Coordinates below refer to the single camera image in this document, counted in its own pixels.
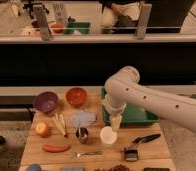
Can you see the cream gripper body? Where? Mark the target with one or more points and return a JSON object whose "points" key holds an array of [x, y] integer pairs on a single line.
{"points": [[115, 122]]}

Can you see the peeled banana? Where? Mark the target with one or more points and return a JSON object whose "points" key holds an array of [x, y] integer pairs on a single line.
{"points": [[60, 123]]}

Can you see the red yellow apple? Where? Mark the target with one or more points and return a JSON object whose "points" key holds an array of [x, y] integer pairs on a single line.
{"points": [[42, 129]]}

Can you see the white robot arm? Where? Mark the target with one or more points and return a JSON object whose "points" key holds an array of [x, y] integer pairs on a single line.
{"points": [[123, 88]]}

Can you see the white paper cup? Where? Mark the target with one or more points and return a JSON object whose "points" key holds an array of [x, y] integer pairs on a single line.
{"points": [[108, 136]]}

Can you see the small metal cup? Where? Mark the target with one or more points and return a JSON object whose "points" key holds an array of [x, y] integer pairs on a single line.
{"points": [[82, 134]]}

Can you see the green plastic tray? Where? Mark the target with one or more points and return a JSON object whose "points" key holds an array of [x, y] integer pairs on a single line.
{"points": [[136, 116]]}

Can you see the light blue cloth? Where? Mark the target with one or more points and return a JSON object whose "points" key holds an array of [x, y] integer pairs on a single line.
{"points": [[82, 119]]}

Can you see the red bowl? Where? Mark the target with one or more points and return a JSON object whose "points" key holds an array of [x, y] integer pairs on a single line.
{"points": [[76, 96]]}

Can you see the red berries pile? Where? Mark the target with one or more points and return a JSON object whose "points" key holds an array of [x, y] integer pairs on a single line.
{"points": [[115, 168]]}

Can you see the metal fork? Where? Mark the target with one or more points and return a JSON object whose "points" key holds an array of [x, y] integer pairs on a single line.
{"points": [[80, 154]]}

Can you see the dark brown block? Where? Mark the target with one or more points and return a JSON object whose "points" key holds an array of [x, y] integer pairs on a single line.
{"points": [[155, 169]]}

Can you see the orange carrot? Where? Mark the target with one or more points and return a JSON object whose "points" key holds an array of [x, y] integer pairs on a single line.
{"points": [[55, 149]]}

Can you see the purple bowl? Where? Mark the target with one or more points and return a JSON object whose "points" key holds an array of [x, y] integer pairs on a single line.
{"points": [[45, 102]]}

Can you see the blue ball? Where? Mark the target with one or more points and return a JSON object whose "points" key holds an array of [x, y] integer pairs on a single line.
{"points": [[33, 167]]}

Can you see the black handled brush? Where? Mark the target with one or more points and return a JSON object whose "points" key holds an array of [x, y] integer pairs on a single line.
{"points": [[131, 152]]}

